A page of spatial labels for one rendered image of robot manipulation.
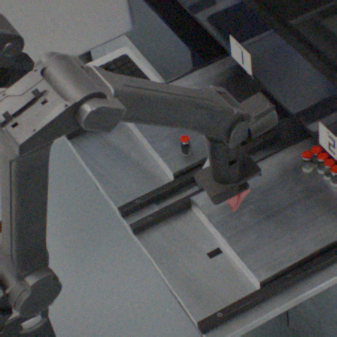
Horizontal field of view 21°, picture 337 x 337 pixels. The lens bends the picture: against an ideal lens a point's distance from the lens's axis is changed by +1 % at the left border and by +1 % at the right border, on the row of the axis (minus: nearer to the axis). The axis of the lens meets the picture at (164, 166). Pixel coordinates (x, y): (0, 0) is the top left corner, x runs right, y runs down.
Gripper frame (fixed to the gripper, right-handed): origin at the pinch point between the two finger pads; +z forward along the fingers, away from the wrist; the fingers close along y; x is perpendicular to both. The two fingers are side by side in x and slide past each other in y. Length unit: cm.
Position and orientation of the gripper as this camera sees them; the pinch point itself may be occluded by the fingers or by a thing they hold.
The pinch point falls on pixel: (232, 205)
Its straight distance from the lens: 165.8
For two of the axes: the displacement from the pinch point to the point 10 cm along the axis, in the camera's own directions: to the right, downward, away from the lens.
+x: -4.7, -6.0, 6.5
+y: 8.7, -4.4, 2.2
